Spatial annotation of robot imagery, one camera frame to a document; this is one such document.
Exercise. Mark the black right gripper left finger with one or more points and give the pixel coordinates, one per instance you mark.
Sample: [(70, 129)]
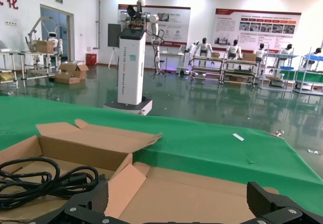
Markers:
[(80, 209)]

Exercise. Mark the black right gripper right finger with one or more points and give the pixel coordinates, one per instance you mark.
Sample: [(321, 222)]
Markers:
[(280, 206)]

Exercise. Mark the cardboard box with oval hole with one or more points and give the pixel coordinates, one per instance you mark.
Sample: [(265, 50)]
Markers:
[(88, 143)]

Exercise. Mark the cardboard box with round hole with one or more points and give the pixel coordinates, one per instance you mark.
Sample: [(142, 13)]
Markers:
[(189, 198)]

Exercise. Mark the closed cardboard box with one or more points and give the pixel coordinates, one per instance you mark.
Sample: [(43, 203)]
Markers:
[(65, 79)]

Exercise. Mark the open cardboard box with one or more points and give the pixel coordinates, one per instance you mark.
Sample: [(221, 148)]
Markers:
[(80, 70)]

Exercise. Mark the large cardboard box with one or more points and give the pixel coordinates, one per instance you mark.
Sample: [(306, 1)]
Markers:
[(249, 57)]

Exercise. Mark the small cardboard box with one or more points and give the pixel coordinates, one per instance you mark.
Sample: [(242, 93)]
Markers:
[(215, 55)]

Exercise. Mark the cardboard box on rack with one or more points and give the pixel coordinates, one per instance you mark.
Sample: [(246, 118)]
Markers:
[(44, 47)]

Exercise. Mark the white tape strip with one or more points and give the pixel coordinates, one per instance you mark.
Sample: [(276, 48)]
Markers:
[(238, 137)]

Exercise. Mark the green table cloth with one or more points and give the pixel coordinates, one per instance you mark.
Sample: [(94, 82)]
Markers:
[(202, 138)]

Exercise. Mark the metal shelf rack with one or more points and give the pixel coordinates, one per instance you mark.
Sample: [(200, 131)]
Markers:
[(282, 55), (310, 76)]

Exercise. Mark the white tower mobile robot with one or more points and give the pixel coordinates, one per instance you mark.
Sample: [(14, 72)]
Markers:
[(131, 70)]

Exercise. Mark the red floor cabinet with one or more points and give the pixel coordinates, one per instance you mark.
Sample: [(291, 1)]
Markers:
[(91, 59)]

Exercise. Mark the roller conveyor rack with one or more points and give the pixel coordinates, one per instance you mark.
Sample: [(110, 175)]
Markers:
[(207, 58), (239, 61)]

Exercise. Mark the white pipe rack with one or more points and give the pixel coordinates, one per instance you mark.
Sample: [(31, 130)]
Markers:
[(23, 67)]

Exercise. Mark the white black humanoid robot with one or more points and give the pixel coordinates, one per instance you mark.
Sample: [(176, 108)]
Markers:
[(286, 51), (234, 49), (203, 47), (314, 57), (260, 52)]

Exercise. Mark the small white service robot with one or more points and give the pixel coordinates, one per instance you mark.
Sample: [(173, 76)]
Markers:
[(53, 34)]

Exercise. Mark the dark screen on stand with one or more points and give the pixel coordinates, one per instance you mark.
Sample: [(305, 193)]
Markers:
[(113, 34)]

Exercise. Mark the grey door frame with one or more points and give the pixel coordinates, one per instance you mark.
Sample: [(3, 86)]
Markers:
[(72, 32)]

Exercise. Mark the wide red white wall poster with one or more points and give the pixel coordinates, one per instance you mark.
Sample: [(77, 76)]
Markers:
[(227, 24)]

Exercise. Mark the white wall pipe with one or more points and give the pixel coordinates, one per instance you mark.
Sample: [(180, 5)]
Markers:
[(98, 7)]

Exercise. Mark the small red white wall poster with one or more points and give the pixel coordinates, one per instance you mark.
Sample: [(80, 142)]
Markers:
[(176, 19)]

